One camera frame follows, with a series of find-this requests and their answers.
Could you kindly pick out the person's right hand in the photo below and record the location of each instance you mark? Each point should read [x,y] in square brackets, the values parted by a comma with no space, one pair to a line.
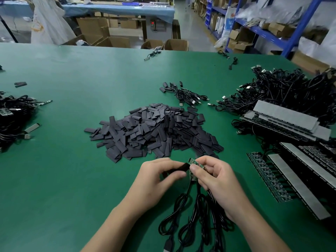
[223,183]

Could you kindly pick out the person's left hand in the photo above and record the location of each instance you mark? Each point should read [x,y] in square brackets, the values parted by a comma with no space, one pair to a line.
[147,188]

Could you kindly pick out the person's left thumb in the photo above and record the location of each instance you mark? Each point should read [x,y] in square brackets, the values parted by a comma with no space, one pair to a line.
[173,178]

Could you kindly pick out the person's right thumb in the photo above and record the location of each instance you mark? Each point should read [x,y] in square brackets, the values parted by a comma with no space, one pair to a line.
[198,172]

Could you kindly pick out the black heat shrink sleeve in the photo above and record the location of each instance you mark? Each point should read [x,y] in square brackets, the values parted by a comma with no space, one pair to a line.
[178,168]

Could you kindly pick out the green circuit board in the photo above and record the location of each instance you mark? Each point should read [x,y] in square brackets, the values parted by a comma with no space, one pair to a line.
[193,162]

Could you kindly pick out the person's right forearm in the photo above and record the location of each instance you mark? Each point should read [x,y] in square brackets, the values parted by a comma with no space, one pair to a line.
[259,233]

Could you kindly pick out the person's left forearm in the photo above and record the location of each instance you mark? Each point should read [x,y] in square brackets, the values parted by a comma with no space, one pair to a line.
[112,230]

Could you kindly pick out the pile of black sleeves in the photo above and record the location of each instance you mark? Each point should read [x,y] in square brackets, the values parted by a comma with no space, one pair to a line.
[157,131]

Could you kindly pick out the dark circuit board panel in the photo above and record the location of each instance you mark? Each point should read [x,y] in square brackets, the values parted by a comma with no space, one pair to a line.
[267,175]
[320,157]

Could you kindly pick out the grey-topped board panel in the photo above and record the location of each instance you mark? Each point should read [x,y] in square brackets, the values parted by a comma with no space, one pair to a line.
[296,185]
[309,162]

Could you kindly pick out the stack of grey-topped board panels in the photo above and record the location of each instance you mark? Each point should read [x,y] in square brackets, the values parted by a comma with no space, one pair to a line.
[286,118]

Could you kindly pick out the open cardboard box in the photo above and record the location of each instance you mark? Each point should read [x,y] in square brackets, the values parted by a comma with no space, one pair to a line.
[114,42]
[152,44]
[176,45]

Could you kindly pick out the white plastic bag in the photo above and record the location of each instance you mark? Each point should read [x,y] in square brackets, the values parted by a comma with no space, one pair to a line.
[226,28]

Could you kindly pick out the small bare circuit board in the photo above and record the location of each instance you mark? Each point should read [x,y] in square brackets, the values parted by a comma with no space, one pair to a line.
[45,103]

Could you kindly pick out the grey sleeved board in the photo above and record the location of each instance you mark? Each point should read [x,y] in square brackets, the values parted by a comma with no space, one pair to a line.
[32,128]

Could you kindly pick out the device with red display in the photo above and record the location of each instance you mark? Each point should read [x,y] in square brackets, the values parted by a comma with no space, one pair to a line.
[153,25]

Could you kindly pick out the cardboard box beside shelf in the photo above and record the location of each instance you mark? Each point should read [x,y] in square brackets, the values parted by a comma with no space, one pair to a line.
[308,62]

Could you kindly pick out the blue metal shelving rack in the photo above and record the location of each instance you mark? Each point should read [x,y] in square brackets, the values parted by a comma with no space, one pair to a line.
[265,31]

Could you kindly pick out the cardboard boxes on shelf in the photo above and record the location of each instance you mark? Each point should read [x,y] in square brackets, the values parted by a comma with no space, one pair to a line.
[279,29]

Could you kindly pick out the tall cardboard box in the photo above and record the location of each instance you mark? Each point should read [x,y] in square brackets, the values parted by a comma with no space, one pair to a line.
[93,30]

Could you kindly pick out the blue covered work table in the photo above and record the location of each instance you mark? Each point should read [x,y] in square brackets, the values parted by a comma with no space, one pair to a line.
[118,9]

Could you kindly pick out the loose black sleeve pair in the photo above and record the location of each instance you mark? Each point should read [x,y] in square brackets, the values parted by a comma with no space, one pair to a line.
[20,84]

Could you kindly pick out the black stand leg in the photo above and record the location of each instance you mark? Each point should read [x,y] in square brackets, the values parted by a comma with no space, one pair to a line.
[8,29]

